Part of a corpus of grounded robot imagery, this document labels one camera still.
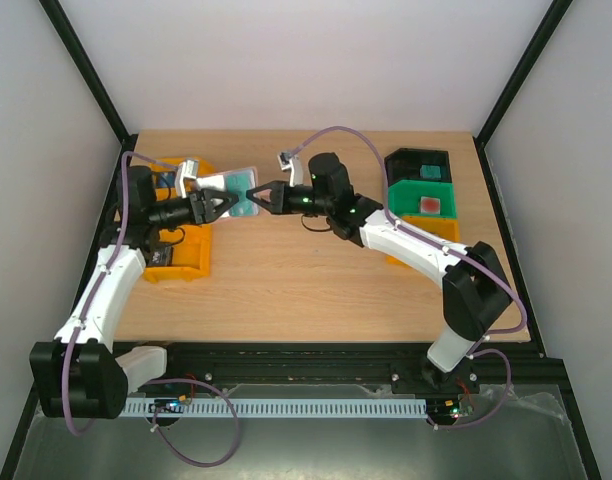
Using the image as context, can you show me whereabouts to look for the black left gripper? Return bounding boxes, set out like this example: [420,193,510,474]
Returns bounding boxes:
[149,189,240,231]

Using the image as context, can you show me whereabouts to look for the teal credit card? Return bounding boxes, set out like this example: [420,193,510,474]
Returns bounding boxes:
[224,167,259,218]

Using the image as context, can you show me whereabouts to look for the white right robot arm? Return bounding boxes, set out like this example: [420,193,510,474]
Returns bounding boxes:
[246,153,511,392]

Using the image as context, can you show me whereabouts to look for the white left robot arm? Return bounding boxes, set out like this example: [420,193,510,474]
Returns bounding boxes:
[29,165,238,420]

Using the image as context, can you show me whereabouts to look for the black card stack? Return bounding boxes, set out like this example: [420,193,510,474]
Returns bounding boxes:
[147,246,173,268]

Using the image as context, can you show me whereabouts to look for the teal card stack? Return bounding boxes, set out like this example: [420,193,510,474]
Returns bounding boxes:
[420,164,442,182]

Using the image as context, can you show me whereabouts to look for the red dot card stack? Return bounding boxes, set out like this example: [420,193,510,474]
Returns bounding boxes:
[419,196,441,215]

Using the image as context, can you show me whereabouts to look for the yellow triple storage bin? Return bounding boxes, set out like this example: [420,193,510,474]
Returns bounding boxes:
[142,157,216,284]

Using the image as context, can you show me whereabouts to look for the green storage bin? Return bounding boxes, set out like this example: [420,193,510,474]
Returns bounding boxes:
[388,180,458,219]

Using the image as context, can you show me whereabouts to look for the black storage bin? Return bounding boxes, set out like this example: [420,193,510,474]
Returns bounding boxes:
[384,148,452,187]

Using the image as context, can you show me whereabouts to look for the yellow single storage bin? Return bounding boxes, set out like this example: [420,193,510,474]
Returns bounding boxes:
[386,214,460,253]

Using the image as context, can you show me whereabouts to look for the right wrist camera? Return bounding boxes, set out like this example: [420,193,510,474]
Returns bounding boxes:
[278,151,304,187]

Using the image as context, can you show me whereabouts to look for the purple floor cable loop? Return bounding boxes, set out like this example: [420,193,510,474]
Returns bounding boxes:
[148,375,242,469]

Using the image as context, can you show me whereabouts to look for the white slotted cable duct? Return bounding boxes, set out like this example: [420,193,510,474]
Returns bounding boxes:
[121,398,427,419]

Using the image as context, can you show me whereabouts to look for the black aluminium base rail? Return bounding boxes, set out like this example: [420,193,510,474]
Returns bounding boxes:
[163,342,571,397]

